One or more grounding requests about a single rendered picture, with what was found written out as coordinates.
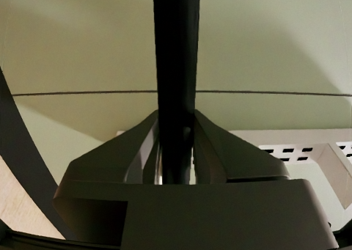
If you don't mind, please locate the black long bar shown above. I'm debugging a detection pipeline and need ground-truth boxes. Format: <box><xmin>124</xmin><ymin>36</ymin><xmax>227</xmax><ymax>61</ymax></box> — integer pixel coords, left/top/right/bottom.
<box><xmin>153</xmin><ymin>0</ymin><xmax>200</xmax><ymax>183</ymax></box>

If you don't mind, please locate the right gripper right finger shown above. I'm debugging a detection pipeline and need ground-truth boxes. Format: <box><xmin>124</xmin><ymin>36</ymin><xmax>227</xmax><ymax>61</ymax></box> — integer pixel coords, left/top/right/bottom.
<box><xmin>193</xmin><ymin>109</ymin><xmax>292</xmax><ymax>183</ymax></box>

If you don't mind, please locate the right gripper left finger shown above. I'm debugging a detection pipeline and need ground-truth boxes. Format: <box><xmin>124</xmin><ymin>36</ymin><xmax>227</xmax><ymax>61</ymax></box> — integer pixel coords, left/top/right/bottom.
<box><xmin>61</xmin><ymin>109</ymin><xmax>161</xmax><ymax>185</ymax></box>

